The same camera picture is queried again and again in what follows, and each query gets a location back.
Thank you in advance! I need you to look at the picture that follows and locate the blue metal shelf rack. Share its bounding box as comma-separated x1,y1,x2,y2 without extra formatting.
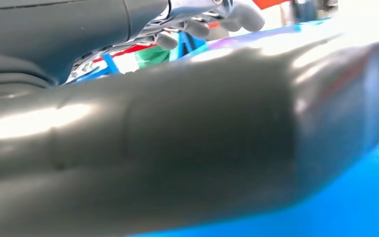
68,16,379,237

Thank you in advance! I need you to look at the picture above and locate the person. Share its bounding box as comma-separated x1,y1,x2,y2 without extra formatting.
134,45,171,69

